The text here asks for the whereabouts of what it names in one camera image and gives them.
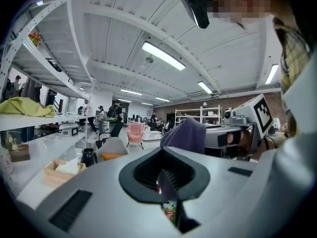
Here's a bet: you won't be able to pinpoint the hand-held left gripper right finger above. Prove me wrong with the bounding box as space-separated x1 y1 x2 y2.
162 146 259 227

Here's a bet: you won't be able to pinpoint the person's right forearm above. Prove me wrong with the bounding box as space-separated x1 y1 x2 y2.
263 122 298 150

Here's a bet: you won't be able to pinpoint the blue artificial flower pot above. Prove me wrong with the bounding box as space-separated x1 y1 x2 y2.
161 200 178 227

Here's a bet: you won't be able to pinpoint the wooden tissue box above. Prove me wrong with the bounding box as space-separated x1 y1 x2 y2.
43 158 87 189

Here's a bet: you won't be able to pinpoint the orange cushion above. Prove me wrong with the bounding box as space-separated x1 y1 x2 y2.
101 153 127 162

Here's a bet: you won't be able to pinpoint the grey chair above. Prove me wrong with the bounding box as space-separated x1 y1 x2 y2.
95 136 130 163

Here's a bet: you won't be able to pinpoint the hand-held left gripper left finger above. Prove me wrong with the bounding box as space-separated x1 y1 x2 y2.
36 146 179 238

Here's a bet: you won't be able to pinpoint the black head camera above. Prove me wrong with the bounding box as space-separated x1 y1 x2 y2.
177 0 214 30

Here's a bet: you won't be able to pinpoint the white metal shelf rack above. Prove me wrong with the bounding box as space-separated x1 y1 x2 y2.
0 0 97 203
174 105 223 129

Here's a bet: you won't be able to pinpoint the ceiling air conditioner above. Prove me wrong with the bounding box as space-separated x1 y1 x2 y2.
186 91 220 101

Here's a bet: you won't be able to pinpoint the white low cabinet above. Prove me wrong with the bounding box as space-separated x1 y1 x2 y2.
143 130 164 141

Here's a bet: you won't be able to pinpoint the orange artificial flowers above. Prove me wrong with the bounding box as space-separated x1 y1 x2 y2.
27 31 43 47

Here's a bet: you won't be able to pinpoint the pink armchair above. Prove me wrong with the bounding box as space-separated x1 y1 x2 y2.
126 122 146 150

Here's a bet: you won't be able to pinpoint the yellow-green cloth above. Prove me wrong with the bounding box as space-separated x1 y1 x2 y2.
0 97 56 119

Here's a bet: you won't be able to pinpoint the white microwave oven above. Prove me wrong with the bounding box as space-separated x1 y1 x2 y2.
59 126 79 137

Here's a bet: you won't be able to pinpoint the black kettle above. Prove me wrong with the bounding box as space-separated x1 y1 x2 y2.
81 147 98 168

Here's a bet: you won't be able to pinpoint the white tissue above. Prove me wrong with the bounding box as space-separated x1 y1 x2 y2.
54 157 82 176

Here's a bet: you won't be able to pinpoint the person's head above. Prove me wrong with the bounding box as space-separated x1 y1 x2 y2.
207 0 273 26

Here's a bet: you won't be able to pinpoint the dark blue cloth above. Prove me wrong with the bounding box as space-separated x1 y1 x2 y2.
160 117 207 155

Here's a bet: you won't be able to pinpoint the wooden framed flower decoration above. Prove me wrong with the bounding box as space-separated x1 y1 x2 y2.
8 130 31 163

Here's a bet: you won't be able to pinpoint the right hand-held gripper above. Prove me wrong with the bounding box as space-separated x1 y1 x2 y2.
205 93 274 162

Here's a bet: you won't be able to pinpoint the yellow plaid shirt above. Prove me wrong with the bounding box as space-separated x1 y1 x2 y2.
272 16 313 95

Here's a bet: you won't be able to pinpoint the person's right hand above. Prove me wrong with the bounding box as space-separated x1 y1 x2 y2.
239 129 254 156

